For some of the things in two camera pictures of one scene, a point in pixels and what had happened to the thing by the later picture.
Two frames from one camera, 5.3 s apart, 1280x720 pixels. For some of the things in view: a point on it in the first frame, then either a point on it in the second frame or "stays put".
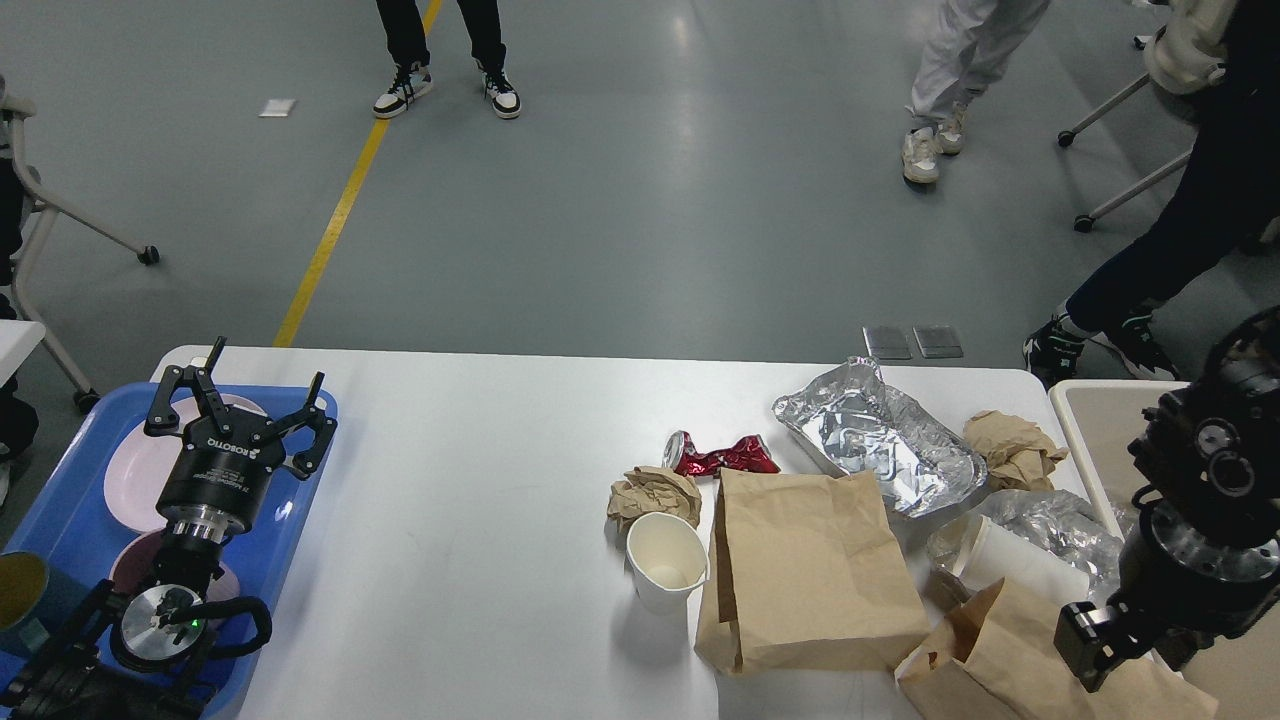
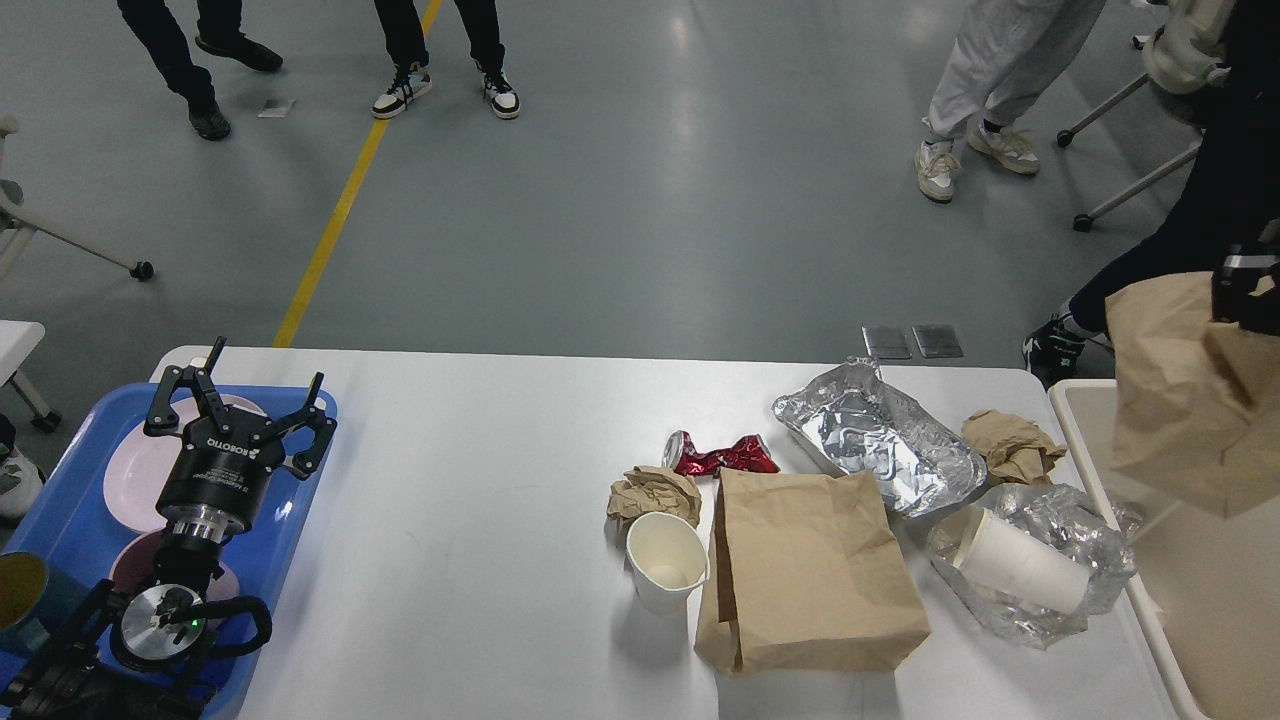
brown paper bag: x=996 y=661 -> x=1197 y=401
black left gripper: x=218 y=481 stays put
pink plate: x=142 y=465 stays put
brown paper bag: x=802 y=573 stays put
